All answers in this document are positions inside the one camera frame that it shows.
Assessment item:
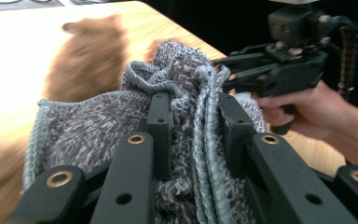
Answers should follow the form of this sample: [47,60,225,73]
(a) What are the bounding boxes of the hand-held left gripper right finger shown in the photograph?
[218,91,255,176]

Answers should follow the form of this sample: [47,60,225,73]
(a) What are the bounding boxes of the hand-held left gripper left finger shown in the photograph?
[145,91,172,181]

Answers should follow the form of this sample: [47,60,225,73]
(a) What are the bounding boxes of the grey fluffy towel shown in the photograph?
[22,39,269,224]

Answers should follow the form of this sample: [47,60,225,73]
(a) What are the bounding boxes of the brown teddy bear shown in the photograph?
[43,13,187,104]

